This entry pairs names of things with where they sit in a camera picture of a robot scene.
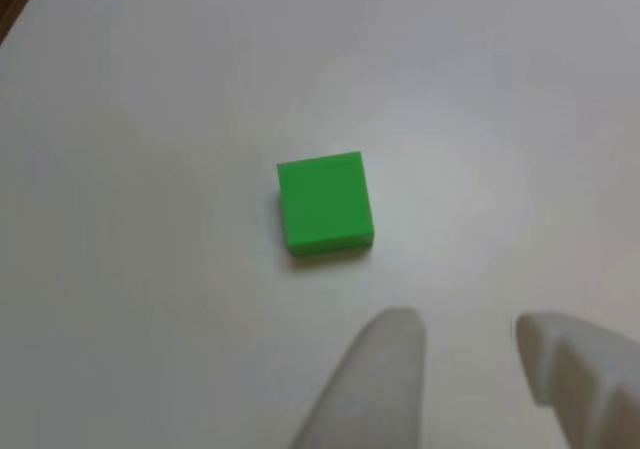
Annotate green cube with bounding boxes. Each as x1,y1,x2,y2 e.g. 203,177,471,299
276,151,376,259

